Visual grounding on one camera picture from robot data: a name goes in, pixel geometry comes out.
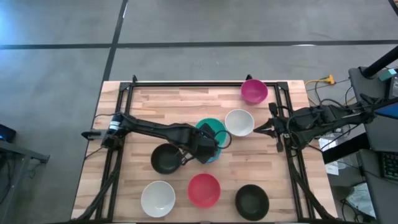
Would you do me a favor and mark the blue flat panel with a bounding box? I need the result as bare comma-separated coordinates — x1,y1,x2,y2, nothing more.
374,102,398,121

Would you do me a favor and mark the yellow extension cord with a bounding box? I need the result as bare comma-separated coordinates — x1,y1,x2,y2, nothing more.
305,74,336,106

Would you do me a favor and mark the red bowl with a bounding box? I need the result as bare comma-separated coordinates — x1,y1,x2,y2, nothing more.
187,173,222,208

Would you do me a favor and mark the white paper sheet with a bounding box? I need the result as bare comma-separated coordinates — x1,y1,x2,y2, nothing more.
325,161,340,176

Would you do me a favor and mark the white bowl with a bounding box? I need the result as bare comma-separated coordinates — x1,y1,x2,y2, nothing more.
224,108,255,138
140,180,177,218

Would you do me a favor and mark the black backlit keyboard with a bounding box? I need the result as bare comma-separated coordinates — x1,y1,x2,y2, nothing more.
381,151,398,182

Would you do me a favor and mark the black box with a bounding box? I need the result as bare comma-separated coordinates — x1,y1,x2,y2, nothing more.
0,123,17,143

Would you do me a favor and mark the magenta bowl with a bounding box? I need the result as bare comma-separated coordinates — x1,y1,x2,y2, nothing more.
240,78,269,105

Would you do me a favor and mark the grey metal stand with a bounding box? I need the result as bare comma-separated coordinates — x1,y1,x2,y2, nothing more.
0,139,50,224

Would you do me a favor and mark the blue bowl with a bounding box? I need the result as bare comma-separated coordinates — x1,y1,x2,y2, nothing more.
205,148,223,164

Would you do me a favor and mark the teal green bowl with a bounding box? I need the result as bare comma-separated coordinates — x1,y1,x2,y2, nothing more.
195,117,230,151

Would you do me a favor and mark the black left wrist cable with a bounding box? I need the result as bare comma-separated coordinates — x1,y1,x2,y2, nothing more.
216,129,233,151

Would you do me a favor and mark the dark grey desk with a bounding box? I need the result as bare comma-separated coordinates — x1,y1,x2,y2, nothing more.
357,148,398,224

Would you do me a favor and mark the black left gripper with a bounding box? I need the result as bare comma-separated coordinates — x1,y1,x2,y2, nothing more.
190,122,220,165

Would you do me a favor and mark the black aluminium table frame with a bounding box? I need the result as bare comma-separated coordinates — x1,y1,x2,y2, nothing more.
73,79,340,224

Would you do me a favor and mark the black stand pole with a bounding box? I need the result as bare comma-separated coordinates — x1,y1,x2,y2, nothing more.
361,45,398,79

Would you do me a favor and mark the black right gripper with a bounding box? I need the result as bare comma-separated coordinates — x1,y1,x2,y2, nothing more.
253,102,293,153

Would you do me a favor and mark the grey side desk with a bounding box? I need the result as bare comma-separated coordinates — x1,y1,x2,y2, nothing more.
348,66,398,153

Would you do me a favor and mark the black bowl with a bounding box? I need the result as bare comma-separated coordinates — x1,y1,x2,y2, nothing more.
150,142,184,175
234,184,271,222

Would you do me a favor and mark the small teal box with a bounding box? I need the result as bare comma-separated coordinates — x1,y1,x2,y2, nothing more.
378,68,398,82

